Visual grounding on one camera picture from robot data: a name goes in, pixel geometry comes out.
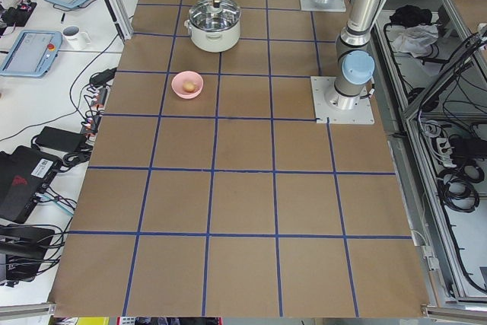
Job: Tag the white cooking pot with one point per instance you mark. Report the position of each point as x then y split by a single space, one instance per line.
213 42

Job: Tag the black white cloth pile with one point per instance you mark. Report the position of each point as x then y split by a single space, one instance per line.
419 34

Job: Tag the black power strip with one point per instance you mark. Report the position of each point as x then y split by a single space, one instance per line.
98 91

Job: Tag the glass pot lid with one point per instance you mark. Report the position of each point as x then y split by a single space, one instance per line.
204 16

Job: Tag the brown egg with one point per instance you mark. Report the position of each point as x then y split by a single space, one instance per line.
189 87

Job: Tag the pink bowl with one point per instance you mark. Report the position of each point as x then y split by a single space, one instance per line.
180 78

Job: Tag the blue teach pendant lower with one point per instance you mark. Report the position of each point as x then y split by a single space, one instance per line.
32 55

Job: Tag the black red computer box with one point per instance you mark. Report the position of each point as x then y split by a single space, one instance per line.
24 173

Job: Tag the white mug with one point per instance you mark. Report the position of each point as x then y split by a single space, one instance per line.
76 38

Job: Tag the black device bottom left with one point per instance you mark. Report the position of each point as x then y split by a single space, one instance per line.
23 252

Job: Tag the black power brick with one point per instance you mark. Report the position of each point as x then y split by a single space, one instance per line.
58 139

